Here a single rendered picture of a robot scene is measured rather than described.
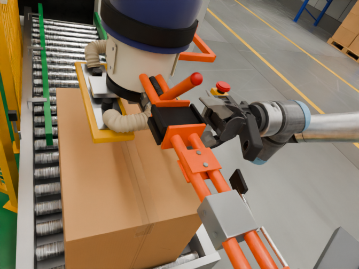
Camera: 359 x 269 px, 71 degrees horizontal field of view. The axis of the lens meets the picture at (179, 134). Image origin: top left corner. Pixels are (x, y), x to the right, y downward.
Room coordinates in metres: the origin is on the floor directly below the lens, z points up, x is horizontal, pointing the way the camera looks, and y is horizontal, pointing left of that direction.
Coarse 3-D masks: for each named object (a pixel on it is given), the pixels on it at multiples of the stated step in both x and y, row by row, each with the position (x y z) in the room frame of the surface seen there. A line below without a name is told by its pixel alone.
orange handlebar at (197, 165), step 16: (208, 48) 0.84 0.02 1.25; (144, 80) 0.50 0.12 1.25; (160, 80) 0.53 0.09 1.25; (176, 144) 0.34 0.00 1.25; (192, 144) 0.36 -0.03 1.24; (192, 160) 0.31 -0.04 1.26; (208, 160) 0.32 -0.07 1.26; (192, 176) 0.28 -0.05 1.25; (208, 176) 0.31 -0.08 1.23; (208, 192) 0.26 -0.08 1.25; (256, 240) 0.21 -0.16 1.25; (240, 256) 0.18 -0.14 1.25; (256, 256) 0.19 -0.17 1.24
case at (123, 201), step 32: (64, 96) 0.68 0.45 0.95; (64, 128) 0.54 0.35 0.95; (64, 160) 0.43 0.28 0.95; (96, 160) 0.47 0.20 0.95; (128, 160) 0.51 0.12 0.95; (160, 160) 0.57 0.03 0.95; (64, 192) 0.34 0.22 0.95; (96, 192) 0.37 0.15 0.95; (128, 192) 0.41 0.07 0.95; (160, 192) 0.45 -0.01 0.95; (192, 192) 0.49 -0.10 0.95; (64, 224) 0.26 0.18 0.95; (96, 224) 0.29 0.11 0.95; (128, 224) 0.32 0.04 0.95; (160, 224) 0.36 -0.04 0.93; (192, 224) 0.43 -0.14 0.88; (96, 256) 0.27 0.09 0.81; (128, 256) 0.33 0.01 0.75; (160, 256) 0.40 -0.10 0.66
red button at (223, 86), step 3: (219, 81) 1.08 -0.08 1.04; (222, 81) 1.09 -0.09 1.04; (216, 84) 1.05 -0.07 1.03; (219, 84) 1.05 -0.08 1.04; (222, 84) 1.06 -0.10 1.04; (225, 84) 1.07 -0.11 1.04; (228, 84) 1.08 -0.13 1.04; (216, 87) 1.04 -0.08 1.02; (219, 87) 1.04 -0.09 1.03; (222, 87) 1.04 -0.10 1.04; (225, 87) 1.05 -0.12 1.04; (228, 87) 1.06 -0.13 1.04; (219, 90) 1.05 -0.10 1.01; (222, 90) 1.03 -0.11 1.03; (225, 90) 1.03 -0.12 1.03; (228, 90) 1.04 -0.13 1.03; (222, 93) 1.05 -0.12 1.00
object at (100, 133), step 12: (84, 72) 0.60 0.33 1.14; (96, 72) 0.59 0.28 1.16; (84, 84) 0.56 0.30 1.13; (84, 96) 0.51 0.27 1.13; (96, 108) 0.48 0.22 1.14; (108, 108) 0.48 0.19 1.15; (120, 108) 0.52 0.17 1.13; (96, 120) 0.44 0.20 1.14; (96, 132) 0.40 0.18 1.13; (108, 132) 0.42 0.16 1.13; (120, 132) 0.43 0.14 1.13; (132, 132) 0.45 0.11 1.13
